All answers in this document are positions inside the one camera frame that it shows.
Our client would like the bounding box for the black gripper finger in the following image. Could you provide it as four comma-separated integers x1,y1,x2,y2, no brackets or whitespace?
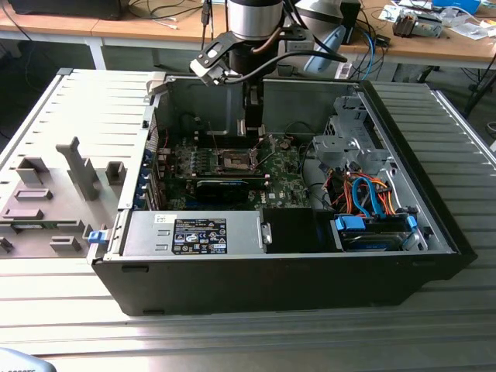
242,79,266,132

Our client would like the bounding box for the silver CPU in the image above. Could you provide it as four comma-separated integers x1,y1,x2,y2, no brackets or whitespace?
236,118,269,138

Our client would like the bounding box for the CPU socket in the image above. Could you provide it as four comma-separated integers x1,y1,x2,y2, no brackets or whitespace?
213,147,260,175

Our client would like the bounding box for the silver CPU cooler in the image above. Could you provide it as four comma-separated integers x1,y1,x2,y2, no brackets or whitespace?
392,9,445,40

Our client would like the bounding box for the green motherboard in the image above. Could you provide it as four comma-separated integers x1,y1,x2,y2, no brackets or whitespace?
153,133,315,212

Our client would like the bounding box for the graphics card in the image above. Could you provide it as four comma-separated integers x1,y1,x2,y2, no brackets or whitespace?
195,177,251,205

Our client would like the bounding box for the silver drive cage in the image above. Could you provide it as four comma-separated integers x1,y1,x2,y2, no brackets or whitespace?
312,95,400,179

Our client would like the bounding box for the silver power supply unit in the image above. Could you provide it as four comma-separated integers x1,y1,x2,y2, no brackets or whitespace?
119,211,269,257

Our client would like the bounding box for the black PC case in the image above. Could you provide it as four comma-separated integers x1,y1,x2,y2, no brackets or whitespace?
88,72,477,317

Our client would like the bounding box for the hard disk in blue carrier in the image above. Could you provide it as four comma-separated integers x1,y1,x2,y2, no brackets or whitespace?
329,215,422,253

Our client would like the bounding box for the wooden desk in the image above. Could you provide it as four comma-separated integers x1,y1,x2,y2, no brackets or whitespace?
0,0,241,71
332,0,496,63

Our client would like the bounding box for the grey parts rack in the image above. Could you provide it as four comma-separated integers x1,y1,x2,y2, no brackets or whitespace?
0,135,129,260

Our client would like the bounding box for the black equipment box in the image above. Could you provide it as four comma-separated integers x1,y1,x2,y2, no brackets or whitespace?
7,0,127,21

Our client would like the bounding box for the blue box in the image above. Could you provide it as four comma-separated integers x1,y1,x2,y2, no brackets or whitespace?
432,0,482,12

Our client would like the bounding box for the clear plastic bag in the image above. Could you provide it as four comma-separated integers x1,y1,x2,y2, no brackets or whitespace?
445,13,490,40

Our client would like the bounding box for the grey rounded object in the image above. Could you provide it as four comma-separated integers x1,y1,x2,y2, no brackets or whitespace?
0,347,53,372

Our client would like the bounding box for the black camera cable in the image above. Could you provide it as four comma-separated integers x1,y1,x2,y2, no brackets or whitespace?
222,50,349,85

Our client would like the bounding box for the brown braided cable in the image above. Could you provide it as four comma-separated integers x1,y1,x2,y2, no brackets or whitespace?
250,26,281,55

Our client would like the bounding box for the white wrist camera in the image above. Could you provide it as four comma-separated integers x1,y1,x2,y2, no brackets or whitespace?
188,33,238,87

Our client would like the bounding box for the wire locking lever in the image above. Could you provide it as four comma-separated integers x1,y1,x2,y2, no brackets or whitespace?
207,121,219,153
257,148,277,168

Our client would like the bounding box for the orange wire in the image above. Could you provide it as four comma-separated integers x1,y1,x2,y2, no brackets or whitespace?
328,176,352,208
370,177,398,217

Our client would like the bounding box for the blue wire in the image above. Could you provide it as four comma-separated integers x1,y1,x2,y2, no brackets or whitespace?
362,176,384,221
350,176,369,220

